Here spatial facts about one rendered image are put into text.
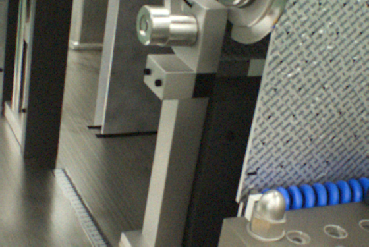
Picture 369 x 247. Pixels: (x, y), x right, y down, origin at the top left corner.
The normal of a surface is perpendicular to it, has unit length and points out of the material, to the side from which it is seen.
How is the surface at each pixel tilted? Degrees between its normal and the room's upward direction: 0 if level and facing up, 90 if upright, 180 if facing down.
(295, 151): 90
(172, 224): 90
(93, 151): 0
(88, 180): 0
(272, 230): 90
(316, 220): 0
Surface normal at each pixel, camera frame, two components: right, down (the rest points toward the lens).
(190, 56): -0.90, 0.04
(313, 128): 0.42, 0.42
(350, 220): 0.15, -0.91
